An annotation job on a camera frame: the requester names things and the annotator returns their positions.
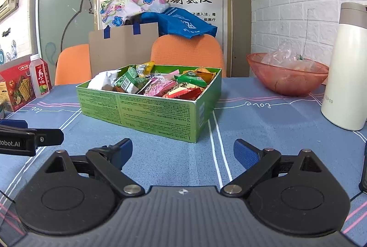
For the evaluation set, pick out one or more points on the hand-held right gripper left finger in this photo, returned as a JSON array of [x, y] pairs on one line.
[[123, 151]]

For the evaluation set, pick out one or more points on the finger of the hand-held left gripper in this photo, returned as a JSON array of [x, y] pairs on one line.
[[14, 123], [50, 138]]

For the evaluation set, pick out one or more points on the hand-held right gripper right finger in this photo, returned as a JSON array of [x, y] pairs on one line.
[[246, 154]]

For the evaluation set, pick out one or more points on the green cardboard box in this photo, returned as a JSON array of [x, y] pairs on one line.
[[149, 118]]

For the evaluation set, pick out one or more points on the green snack packet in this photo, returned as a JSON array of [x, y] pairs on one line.
[[129, 82]]

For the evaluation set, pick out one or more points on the pink snack packet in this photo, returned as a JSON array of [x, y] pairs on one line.
[[159, 86]]

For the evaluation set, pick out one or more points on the red white snack packet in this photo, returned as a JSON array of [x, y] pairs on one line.
[[183, 93]]

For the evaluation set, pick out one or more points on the yellow candy wrapper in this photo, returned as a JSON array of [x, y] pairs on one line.
[[146, 68]]

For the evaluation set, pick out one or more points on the orange snack packet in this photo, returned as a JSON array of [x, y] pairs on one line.
[[205, 72]]

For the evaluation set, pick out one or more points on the small green candy packet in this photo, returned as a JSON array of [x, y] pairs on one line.
[[190, 79]]

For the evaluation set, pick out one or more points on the red cracker box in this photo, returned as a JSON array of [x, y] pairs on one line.
[[20, 83]]

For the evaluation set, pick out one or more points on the blue striped tablecloth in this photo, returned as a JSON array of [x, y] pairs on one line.
[[172, 161]]

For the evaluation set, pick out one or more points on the white juice bottle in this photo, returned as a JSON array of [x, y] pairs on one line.
[[40, 78]]

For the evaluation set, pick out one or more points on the white paper packet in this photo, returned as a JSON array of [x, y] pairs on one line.
[[101, 81]]

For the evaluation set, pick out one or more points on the orange chair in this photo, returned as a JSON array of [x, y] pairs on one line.
[[71, 66], [186, 49]]

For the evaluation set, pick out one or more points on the pink plastic bowl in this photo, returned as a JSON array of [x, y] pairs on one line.
[[286, 83]]

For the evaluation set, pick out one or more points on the clear plastic bags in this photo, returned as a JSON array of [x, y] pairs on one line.
[[283, 55]]

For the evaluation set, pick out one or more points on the black device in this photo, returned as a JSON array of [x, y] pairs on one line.
[[364, 172]]

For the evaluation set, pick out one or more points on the white thermos bottle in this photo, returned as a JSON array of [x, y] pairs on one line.
[[347, 69]]

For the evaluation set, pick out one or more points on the blue fabric bag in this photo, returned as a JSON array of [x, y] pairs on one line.
[[180, 23]]

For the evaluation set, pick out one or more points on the floral cloth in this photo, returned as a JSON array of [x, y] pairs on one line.
[[134, 0]]

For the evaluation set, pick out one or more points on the blue white wall stickers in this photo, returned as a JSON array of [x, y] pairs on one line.
[[13, 48]]

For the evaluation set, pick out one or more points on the wall air conditioner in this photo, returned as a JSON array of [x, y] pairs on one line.
[[8, 0]]

